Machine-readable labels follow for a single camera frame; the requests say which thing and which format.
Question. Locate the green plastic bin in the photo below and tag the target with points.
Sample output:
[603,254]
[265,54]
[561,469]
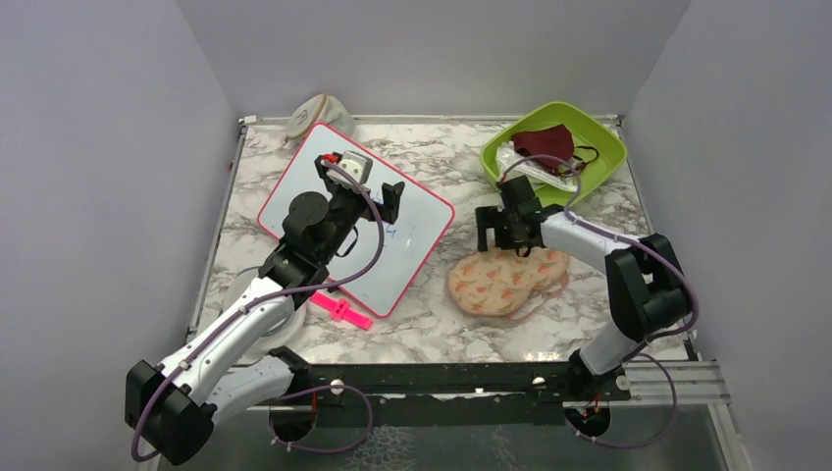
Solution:
[585,129]

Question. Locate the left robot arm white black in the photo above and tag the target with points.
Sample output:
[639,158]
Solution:
[174,405]

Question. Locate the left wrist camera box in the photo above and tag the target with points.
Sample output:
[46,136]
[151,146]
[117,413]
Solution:
[356,165]

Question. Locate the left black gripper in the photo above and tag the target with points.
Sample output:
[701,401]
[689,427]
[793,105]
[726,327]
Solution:
[375,210]

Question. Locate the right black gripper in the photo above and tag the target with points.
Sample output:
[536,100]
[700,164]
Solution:
[490,217]

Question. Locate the maroon bra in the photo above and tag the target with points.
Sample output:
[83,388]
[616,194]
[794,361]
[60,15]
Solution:
[556,145]

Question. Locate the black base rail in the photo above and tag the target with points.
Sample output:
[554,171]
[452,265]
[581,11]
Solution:
[438,394]

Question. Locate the aluminium frame rail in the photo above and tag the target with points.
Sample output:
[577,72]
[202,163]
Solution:
[695,383]

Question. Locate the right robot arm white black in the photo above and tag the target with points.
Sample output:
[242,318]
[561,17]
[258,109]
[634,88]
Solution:
[648,295]

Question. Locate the peach floral mesh laundry bag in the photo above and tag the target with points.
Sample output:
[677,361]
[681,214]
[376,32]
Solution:
[498,283]

